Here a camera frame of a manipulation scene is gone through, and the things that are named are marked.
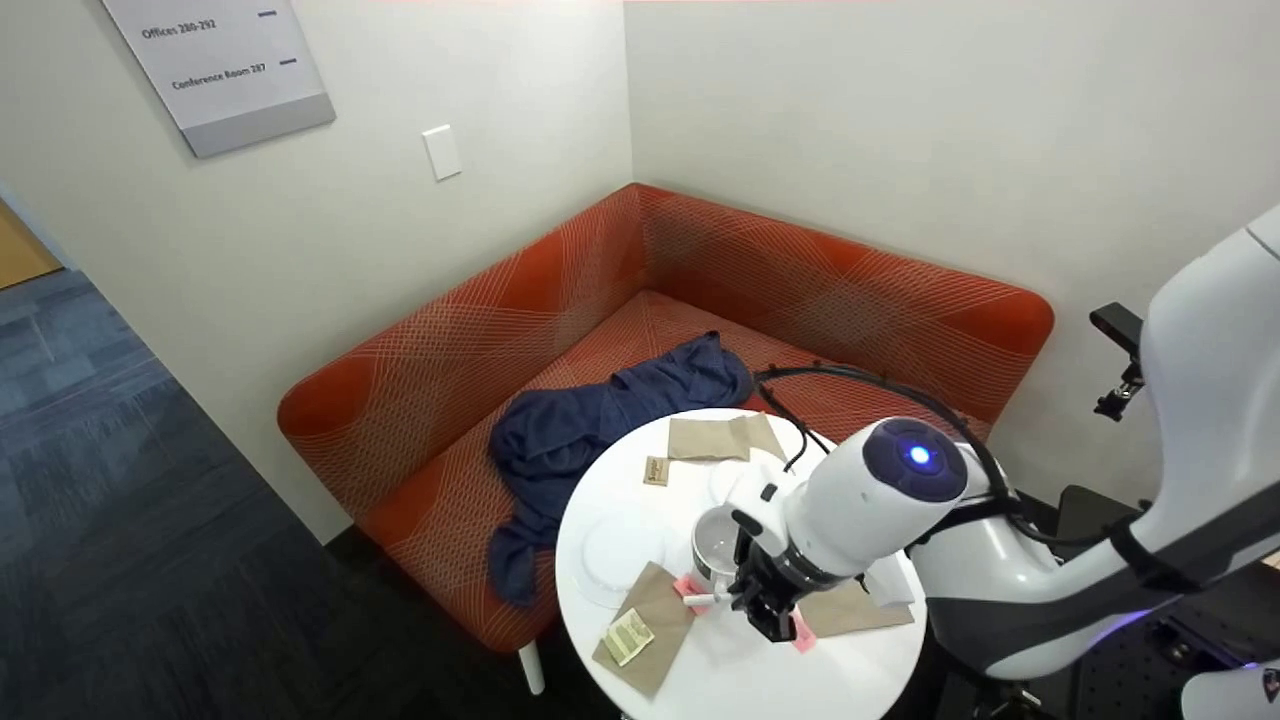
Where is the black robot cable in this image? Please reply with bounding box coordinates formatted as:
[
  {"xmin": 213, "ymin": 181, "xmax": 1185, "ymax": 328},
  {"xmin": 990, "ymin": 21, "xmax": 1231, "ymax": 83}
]
[{"xmin": 748, "ymin": 359, "xmax": 1032, "ymax": 530}]

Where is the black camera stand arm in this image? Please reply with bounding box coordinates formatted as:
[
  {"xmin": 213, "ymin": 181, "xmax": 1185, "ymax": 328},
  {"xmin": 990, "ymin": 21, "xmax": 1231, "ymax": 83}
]
[{"xmin": 1084, "ymin": 300, "xmax": 1151, "ymax": 422}]

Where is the orange fabric couch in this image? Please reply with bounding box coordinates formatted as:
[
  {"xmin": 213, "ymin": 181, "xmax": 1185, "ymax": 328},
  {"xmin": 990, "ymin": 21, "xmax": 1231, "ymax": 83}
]
[{"xmin": 276, "ymin": 181, "xmax": 1061, "ymax": 700}]

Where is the tan paper card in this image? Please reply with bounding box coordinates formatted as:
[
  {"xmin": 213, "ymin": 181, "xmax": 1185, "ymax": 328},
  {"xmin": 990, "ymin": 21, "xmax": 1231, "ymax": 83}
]
[{"xmin": 590, "ymin": 561, "xmax": 702, "ymax": 705}]

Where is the round white table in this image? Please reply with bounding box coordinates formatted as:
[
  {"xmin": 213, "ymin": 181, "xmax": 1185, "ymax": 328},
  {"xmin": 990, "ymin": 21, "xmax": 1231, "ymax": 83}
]
[{"xmin": 551, "ymin": 407, "xmax": 933, "ymax": 720}]

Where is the yellow wooden door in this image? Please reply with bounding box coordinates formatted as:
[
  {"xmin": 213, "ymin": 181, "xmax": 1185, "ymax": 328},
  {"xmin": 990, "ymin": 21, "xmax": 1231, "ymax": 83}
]
[{"xmin": 0, "ymin": 197, "xmax": 66, "ymax": 296}]

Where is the grey wall sign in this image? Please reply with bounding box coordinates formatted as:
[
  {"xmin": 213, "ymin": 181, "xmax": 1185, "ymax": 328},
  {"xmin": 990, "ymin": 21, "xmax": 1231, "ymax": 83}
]
[{"xmin": 96, "ymin": 0, "xmax": 341, "ymax": 162}]

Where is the large brown paper napkin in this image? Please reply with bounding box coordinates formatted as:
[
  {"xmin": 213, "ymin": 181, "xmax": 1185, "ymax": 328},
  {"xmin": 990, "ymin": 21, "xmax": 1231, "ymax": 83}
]
[{"xmin": 797, "ymin": 577, "xmax": 919, "ymax": 643}]

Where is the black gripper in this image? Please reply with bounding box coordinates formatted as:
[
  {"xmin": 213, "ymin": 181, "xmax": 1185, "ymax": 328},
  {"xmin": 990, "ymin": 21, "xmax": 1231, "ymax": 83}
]
[{"xmin": 724, "ymin": 509, "xmax": 820, "ymax": 648}]

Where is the dark blue cloth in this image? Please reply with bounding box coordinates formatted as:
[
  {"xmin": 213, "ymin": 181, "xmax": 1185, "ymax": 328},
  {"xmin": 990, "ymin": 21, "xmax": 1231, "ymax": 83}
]
[{"xmin": 483, "ymin": 330, "xmax": 759, "ymax": 615}]

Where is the yellow green packet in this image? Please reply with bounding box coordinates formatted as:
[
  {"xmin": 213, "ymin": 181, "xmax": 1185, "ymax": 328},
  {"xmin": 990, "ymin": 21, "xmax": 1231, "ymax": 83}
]
[{"xmin": 595, "ymin": 609, "xmax": 661, "ymax": 673}]

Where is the white plastic housing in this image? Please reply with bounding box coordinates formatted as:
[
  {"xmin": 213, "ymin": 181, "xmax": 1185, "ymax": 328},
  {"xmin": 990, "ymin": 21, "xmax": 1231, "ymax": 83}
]
[{"xmin": 1178, "ymin": 659, "xmax": 1280, "ymax": 720}]

